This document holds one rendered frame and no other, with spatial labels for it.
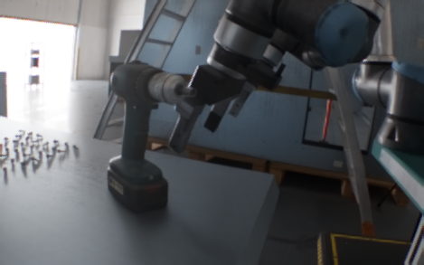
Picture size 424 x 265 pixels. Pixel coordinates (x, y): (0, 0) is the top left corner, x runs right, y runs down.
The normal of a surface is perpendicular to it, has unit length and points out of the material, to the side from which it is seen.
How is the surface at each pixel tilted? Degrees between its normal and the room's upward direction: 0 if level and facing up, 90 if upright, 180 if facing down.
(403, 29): 90
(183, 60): 90
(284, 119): 90
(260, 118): 90
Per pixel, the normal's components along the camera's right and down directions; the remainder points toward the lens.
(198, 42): -0.37, 0.17
